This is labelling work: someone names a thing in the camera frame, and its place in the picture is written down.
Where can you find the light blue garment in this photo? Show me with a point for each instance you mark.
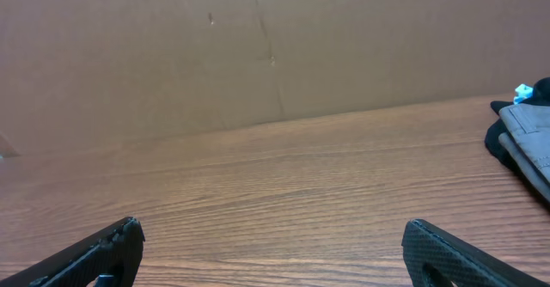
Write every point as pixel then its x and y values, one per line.
pixel 522 92

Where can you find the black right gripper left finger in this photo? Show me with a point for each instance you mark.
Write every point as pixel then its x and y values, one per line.
pixel 109 257

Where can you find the black garment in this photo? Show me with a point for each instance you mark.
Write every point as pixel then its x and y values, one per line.
pixel 540 98

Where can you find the grey shorts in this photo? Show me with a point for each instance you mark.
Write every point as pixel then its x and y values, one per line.
pixel 527 142

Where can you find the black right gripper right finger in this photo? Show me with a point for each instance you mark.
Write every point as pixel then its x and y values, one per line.
pixel 436 258

